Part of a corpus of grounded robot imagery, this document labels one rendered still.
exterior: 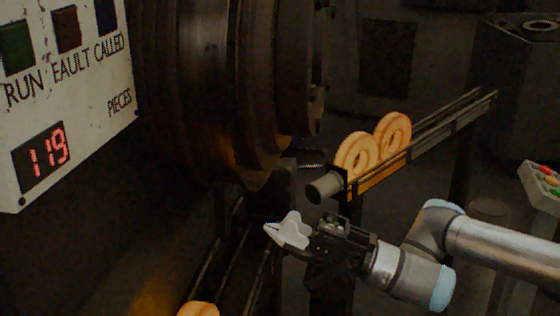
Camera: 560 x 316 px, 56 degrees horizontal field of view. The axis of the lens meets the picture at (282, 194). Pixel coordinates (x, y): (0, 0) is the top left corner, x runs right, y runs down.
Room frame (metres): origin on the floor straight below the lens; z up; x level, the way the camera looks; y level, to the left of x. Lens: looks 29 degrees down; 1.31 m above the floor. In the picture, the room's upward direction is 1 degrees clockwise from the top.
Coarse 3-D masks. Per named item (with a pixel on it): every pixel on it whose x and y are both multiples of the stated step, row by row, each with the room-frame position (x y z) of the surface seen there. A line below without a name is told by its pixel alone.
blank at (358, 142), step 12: (360, 132) 1.30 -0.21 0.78; (348, 144) 1.25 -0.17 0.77; (360, 144) 1.27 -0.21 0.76; (372, 144) 1.31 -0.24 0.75; (336, 156) 1.25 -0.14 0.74; (348, 156) 1.24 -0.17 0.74; (360, 156) 1.32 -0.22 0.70; (372, 156) 1.31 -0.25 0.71; (348, 168) 1.24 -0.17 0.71; (360, 168) 1.30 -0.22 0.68; (348, 180) 1.24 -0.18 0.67; (360, 180) 1.28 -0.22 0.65
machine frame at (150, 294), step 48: (144, 144) 0.71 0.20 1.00; (48, 192) 0.48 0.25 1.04; (96, 192) 0.57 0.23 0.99; (144, 192) 0.69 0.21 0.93; (192, 192) 0.80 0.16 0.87; (240, 192) 1.01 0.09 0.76; (0, 240) 0.41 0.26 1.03; (48, 240) 0.47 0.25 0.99; (96, 240) 0.55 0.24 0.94; (144, 240) 0.65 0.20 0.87; (192, 240) 0.72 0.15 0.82; (0, 288) 0.40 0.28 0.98; (48, 288) 0.45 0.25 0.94; (96, 288) 0.53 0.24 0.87; (144, 288) 0.54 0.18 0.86
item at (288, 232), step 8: (288, 224) 0.84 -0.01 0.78; (296, 224) 0.83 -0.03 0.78; (272, 232) 0.85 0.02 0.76; (280, 232) 0.84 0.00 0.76; (288, 232) 0.84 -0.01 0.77; (296, 232) 0.83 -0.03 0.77; (280, 240) 0.83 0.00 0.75; (288, 240) 0.83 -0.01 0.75; (296, 240) 0.83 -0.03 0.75; (304, 240) 0.83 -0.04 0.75
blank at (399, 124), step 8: (392, 112) 1.41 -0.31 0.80; (384, 120) 1.37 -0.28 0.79; (392, 120) 1.37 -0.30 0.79; (400, 120) 1.39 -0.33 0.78; (408, 120) 1.42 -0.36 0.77; (376, 128) 1.36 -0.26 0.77; (384, 128) 1.35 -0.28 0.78; (392, 128) 1.37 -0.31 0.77; (400, 128) 1.39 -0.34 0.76; (408, 128) 1.42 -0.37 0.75; (376, 136) 1.35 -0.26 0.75; (384, 136) 1.34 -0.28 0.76; (400, 136) 1.41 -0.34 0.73; (408, 136) 1.43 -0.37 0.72; (384, 144) 1.35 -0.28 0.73; (392, 144) 1.42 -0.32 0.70; (400, 144) 1.41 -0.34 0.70; (384, 152) 1.35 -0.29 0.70; (392, 152) 1.38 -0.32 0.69
